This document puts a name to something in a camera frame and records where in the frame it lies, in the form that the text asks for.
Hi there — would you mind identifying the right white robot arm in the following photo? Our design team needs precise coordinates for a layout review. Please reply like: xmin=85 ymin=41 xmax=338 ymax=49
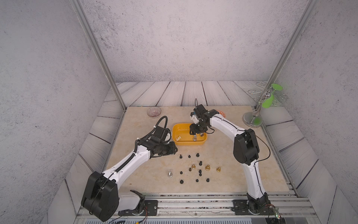
xmin=190 ymin=105 xmax=268 ymax=202

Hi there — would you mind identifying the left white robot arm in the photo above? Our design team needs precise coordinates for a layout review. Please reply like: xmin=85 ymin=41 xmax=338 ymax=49
xmin=81 ymin=138 xmax=178 ymax=222

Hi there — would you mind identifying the yellow plastic storage box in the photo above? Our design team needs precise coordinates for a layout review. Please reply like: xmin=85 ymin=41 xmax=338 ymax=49
xmin=172 ymin=123 xmax=208 ymax=146

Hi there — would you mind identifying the orange patterned ceramic bowl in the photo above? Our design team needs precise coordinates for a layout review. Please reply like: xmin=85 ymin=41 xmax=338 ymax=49
xmin=217 ymin=110 xmax=226 ymax=118

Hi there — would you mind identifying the small clear glass bowl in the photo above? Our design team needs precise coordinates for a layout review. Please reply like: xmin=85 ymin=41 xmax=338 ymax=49
xmin=147 ymin=106 xmax=162 ymax=118

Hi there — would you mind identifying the green cup on stand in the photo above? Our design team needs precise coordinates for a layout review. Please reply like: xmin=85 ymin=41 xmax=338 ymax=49
xmin=262 ymin=84 xmax=283 ymax=108

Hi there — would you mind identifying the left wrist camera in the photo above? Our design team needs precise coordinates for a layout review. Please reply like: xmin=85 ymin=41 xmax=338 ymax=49
xmin=152 ymin=126 xmax=172 ymax=142

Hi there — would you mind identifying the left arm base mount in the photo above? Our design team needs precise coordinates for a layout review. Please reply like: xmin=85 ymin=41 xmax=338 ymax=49
xmin=117 ymin=190 xmax=158 ymax=216

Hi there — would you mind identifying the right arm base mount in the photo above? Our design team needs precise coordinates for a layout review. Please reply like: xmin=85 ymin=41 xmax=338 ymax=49
xmin=231 ymin=193 xmax=275 ymax=216

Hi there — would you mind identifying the aluminium rail frame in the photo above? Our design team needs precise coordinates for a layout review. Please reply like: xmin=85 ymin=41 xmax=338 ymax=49
xmin=72 ymin=190 xmax=319 ymax=224

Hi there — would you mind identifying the right aluminium corner post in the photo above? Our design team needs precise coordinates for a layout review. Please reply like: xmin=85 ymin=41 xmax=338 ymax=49
xmin=253 ymin=0 xmax=319 ymax=110

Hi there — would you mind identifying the aluminium corner post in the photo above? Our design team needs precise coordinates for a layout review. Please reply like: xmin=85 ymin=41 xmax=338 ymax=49
xmin=253 ymin=0 xmax=319 ymax=110
xmin=70 ymin=0 xmax=127 ymax=111

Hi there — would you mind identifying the left aluminium corner post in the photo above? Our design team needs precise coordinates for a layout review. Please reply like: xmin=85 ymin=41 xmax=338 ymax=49
xmin=70 ymin=0 xmax=127 ymax=111

